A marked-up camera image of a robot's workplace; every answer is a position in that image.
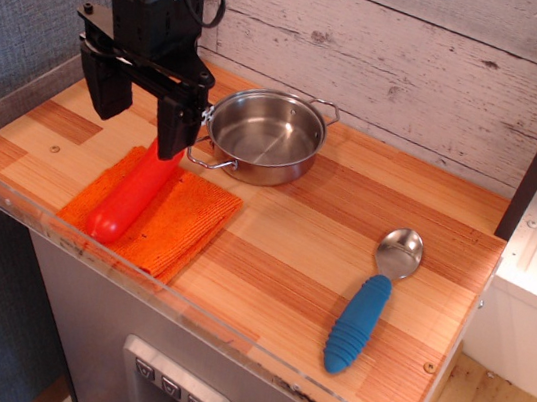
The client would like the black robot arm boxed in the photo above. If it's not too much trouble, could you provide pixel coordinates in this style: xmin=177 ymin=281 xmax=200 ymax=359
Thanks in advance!
xmin=78 ymin=0 xmax=226 ymax=160

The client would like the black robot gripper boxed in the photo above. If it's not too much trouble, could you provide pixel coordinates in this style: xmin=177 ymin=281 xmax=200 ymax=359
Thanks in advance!
xmin=78 ymin=0 xmax=224 ymax=160

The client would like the red toy sausage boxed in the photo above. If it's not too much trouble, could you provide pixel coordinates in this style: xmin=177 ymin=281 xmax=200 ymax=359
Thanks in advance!
xmin=85 ymin=140 xmax=185 ymax=244

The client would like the stainless steel pot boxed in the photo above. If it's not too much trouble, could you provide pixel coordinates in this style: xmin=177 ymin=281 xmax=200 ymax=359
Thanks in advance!
xmin=186 ymin=88 xmax=340 ymax=187

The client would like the spoon with blue handle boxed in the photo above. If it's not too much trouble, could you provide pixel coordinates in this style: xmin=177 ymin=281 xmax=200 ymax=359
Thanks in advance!
xmin=323 ymin=228 xmax=424 ymax=375

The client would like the clear acrylic table guard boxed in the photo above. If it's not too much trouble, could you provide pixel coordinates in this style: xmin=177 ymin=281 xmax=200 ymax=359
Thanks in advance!
xmin=0 ymin=159 xmax=505 ymax=402

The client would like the silver toy fridge cabinet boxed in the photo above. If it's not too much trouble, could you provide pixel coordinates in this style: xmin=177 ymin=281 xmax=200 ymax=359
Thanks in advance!
xmin=4 ymin=230 xmax=401 ymax=402

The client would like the orange folded napkin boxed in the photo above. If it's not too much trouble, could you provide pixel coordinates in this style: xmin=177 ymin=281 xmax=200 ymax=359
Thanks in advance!
xmin=57 ymin=146 xmax=243 ymax=284

